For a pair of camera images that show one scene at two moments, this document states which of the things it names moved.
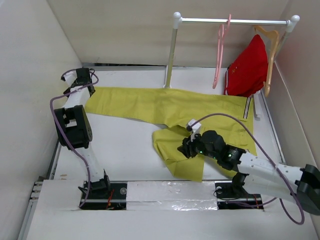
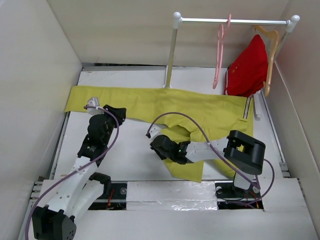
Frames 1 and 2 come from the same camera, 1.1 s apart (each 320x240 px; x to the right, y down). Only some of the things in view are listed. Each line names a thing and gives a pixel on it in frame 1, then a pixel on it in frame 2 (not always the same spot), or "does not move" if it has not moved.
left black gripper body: x=93 y=93 to x=110 y=127
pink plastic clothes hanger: x=223 y=31 does not move
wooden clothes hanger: x=275 y=34 does not move
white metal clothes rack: x=290 y=23 does not move
